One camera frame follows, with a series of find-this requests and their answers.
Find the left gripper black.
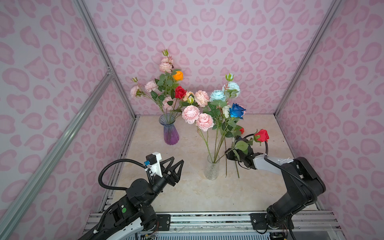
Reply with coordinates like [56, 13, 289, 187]
[144, 156, 183, 208]

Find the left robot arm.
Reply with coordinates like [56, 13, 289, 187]
[81, 153, 184, 240]

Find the teal peony branch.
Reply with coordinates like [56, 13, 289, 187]
[206, 74, 241, 157]

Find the pink peony flower stem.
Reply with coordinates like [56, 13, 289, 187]
[163, 96, 175, 111]

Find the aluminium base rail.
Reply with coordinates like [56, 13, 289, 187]
[81, 208, 345, 240]

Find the white rose stem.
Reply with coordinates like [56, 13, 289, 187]
[222, 105, 231, 119]

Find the striped pink peony branch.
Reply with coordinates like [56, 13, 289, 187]
[182, 90, 210, 119]

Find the small mixed roses spray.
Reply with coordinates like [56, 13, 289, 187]
[182, 95, 214, 163]

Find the left aluminium frame strut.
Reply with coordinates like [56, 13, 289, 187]
[73, 0, 137, 120]

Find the purple glass vase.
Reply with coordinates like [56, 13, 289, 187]
[159, 114, 180, 146]

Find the clear glass cylinder vase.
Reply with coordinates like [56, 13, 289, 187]
[204, 155, 220, 181]

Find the diagonal aluminium frame strut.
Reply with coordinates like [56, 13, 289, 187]
[0, 71, 114, 238]

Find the right aluminium frame strut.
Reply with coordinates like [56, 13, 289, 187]
[274, 0, 345, 119]

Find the pink peony branch with bud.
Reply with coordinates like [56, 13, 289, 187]
[130, 78, 164, 113]

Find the blue rose stem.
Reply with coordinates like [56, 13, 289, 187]
[213, 103, 246, 162]

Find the orange rose stem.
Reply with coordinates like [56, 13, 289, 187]
[155, 70, 181, 114]

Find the small white rosebud stem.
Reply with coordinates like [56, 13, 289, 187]
[224, 138, 228, 178]

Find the small pink peony sprig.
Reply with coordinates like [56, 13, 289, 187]
[159, 49, 174, 74]

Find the large red rose stem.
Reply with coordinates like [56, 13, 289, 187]
[224, 129, 270, 169]
[172, 86, 187, 113]

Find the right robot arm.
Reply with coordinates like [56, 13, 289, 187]
[225, 137, 326, 231]

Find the peach rose stem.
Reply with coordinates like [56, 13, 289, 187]
[183, 91, 194, 102]

